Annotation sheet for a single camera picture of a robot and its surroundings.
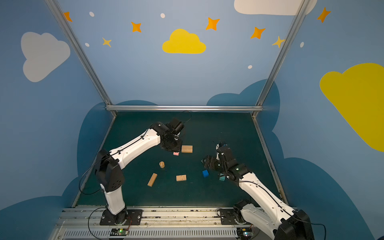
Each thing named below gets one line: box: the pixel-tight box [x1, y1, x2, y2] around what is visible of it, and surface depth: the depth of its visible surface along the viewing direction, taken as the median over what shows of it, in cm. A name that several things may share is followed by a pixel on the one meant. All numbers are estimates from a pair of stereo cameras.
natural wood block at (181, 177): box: [176, 174, 187, 182], surface depth 88 cm
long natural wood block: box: [147, 172, 158, 187], surface depth 88 cm
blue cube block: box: [202, 169, 209, 178], surface depth 90 cm
